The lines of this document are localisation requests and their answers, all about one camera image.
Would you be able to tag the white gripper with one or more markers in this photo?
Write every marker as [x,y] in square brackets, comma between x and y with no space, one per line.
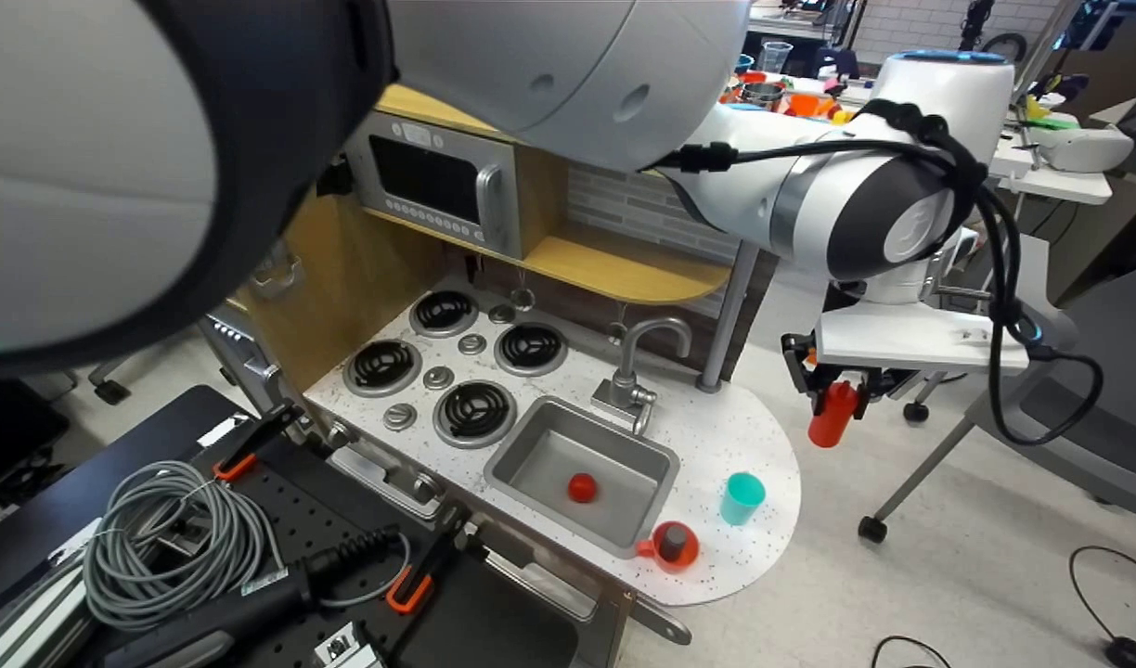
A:
[926,338]

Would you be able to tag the red toy cup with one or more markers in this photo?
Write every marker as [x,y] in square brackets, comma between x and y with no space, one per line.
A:
[832,419]

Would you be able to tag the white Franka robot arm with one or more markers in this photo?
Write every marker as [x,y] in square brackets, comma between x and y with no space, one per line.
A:
[531,61]

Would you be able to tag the blue plastic cup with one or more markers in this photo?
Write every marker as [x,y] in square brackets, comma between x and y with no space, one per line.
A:
[740,498]

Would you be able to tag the orange cup with grey insert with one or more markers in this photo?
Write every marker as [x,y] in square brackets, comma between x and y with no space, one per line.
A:
[672,547]

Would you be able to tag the grey kitchen support pole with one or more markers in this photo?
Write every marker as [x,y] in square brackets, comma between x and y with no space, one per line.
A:
[733,317]

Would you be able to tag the grey toy faucet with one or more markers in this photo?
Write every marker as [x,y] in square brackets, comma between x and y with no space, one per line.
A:
[626,372]

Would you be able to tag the grey office chair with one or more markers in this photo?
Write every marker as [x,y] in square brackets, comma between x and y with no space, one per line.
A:
[1090,421]

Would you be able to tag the orange toy container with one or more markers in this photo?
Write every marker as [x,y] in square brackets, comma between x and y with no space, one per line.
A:
[811,104]

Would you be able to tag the small orange ball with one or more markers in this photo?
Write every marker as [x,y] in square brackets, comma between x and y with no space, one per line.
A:
[582,487]

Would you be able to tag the grey toy sink basin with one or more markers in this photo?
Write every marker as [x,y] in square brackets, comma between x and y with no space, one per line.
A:
[556,451]

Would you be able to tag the black toy stove burner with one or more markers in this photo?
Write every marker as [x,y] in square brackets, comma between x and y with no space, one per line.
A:
[383,364]
[473,414]
[443,315]
[531,346]

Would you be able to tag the white device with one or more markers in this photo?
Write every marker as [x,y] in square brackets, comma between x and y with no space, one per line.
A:
[1081,151]

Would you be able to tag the grey stove knob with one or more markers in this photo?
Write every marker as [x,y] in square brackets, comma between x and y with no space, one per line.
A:
[438,375]
[397,419]
[473,344]
[501,315]

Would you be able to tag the silver toy microwave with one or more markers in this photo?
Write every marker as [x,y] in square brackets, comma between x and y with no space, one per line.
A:
[432,187]

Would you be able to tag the black clamp with orange grip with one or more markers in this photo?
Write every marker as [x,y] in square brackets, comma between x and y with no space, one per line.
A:
[421,576]
[253,448]

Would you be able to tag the wooden toy kitchen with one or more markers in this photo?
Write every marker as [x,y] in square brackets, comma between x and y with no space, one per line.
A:
[346,283]

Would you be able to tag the black clip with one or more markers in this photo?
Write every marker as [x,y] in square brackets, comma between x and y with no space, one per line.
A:
[334,181]

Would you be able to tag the white plug block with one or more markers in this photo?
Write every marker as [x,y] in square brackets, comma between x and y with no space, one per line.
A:
[343,646]

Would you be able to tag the grey toy control panel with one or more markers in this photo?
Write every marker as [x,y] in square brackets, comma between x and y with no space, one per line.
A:
[240,353]

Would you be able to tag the black cylindrical tool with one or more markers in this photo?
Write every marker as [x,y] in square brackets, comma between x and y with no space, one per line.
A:
[211,625]

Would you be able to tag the black swivel chair base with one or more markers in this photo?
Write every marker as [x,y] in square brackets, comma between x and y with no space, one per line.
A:
[108,391]

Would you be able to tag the black camera stand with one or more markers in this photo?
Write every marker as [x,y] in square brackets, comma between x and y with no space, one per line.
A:
[977,22]

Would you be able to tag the grey square wall plate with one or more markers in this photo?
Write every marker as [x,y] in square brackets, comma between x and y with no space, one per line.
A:
[276,273]

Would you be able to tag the aluminium rail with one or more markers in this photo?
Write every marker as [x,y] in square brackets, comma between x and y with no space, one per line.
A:
[30,619]

